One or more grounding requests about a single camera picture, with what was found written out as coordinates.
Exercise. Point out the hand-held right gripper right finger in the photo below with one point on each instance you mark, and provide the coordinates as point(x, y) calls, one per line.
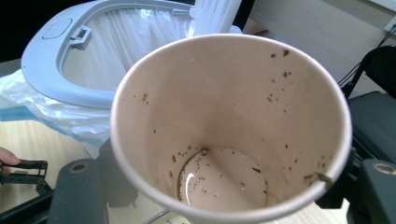
point(378, 196)

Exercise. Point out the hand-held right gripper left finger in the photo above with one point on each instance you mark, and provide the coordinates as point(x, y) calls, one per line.
point(79, 193)

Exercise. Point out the white grey-lidded trash can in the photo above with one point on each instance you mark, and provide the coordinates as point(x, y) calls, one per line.
point(46, 68)

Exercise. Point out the brown paper cup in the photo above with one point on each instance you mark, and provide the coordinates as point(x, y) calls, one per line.
point(218, 109)

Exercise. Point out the white trash bin with liner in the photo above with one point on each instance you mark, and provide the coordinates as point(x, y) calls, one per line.
point(62, 115)

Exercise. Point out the black folding chair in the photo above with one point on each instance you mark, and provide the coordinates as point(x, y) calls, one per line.
point(373, 118)

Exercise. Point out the dark tea dregs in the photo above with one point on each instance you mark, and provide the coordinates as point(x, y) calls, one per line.
point(186, 168)

